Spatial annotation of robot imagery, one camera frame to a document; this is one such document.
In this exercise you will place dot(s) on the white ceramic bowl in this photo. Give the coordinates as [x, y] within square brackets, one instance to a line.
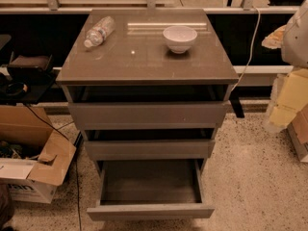
[179, 39]

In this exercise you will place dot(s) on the grey drawer cabinet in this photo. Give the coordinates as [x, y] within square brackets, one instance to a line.
[136, 54]

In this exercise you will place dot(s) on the grey drawer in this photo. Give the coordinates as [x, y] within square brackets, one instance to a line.
[146, 107]
[193, 143]
[150, 189]

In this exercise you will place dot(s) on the clear plastic water bottle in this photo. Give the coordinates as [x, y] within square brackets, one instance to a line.
[99, 32]

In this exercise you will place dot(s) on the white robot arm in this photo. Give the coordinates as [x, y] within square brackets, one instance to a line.
[292, 39]

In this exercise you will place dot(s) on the grey middle drawer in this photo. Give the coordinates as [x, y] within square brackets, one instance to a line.
[193, 143]

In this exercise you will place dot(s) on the grey bottom drawer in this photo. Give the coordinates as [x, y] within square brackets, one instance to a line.
[150, 189]

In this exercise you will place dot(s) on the open cardboard box left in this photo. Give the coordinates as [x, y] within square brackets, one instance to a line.
[35, 157]

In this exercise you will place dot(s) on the cardboard box right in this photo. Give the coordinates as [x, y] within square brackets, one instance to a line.
[298, 131]

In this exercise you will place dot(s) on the black shelf with items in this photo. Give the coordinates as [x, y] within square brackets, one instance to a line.
[28, 79]

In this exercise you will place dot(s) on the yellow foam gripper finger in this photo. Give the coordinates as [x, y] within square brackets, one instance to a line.
[289, 95]

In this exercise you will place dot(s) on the grey top drawer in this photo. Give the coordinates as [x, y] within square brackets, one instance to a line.
[146, 107]

